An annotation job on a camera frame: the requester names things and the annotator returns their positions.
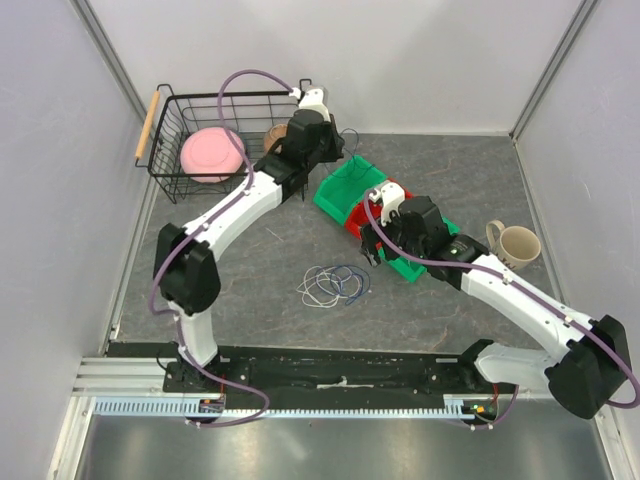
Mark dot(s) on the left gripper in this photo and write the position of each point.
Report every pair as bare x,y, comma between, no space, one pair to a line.
330,130

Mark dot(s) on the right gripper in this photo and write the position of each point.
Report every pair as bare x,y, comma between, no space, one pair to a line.
368,248

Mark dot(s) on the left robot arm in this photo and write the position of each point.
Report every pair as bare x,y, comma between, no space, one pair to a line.
186,272

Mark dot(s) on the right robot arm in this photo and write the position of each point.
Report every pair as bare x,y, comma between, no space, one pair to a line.
581,361

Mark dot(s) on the brown ceramic bowl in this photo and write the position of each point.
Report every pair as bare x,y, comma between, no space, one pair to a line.
275,137

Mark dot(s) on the near green plastic bin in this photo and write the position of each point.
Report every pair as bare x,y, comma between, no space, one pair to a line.
410,267

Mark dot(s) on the green plastic bin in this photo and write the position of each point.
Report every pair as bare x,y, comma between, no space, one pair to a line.
339,193
410,267

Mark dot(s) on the red plastic bin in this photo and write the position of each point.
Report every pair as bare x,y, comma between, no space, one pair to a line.
357,217

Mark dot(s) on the far green plastic bin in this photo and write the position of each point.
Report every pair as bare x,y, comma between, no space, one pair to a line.
339,193

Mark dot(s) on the beige mug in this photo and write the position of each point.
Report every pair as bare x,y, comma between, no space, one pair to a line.
515,246

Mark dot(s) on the pink plate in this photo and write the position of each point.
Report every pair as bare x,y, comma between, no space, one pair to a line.
210,155

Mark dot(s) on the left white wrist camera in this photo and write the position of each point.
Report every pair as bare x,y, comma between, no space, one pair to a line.
313,98

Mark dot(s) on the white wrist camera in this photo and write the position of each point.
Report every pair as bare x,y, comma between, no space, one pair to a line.
389,195
313,98

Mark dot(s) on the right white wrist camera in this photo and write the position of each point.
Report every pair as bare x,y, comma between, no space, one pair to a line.
389,195

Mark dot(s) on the black wire basket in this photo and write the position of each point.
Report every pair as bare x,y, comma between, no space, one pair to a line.
172,118

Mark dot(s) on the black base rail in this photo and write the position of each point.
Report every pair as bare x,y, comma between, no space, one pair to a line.
256,376

